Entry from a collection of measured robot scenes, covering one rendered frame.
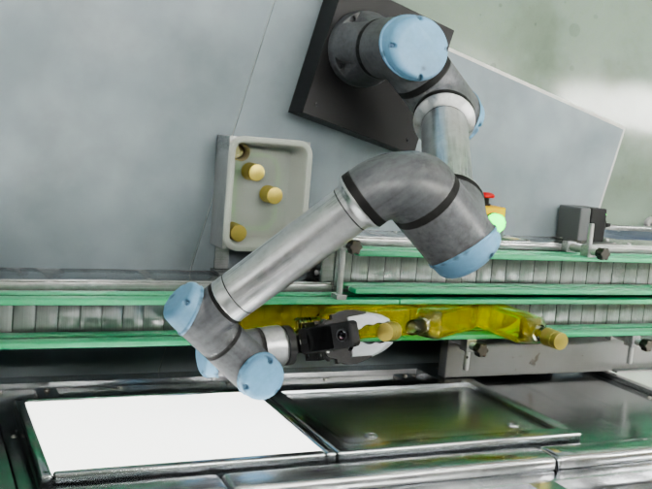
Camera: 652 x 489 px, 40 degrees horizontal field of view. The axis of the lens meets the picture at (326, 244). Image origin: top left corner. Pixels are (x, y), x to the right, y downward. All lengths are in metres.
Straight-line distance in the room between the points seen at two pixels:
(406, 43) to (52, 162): 0.69
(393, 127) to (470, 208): 0.58
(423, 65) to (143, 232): 0.63
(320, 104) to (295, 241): 0.54
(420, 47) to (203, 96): 0.45
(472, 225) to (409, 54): 0.42
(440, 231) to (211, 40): 0.70
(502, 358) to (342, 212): 0.84
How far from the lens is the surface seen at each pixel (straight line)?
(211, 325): 1.38
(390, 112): 1.89
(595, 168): 2.30
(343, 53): 1.78
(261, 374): 1.42
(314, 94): 1.80
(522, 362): 2.09
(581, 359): 2.20
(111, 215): 1.77
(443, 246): 1.34
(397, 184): 1.29
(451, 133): 1.57
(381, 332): 1.65
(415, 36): 1.65
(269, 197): 1.79
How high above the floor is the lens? 2.48
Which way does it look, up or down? 64 degrees down
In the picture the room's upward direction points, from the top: 109 degrees clockwise
